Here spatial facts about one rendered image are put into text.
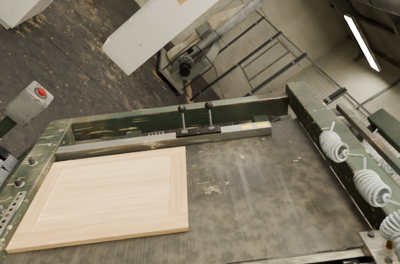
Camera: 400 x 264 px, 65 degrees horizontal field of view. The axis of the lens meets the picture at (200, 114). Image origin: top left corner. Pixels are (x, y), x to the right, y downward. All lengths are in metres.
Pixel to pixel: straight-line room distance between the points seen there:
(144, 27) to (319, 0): 6.34
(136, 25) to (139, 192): 3.94
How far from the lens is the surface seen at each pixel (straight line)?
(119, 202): 1.18
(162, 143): 1.40
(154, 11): 4.86
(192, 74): 6.65
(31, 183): 1.37
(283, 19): 9.89
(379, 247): 0.91
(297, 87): 1.62
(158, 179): 1.22
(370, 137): 0.99
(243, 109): 1.62
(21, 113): 1.68
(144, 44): 5.00
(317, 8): 10.18
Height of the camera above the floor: 1.84
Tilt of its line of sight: 15 degrees down
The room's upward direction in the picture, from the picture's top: 54 degrees clockwise
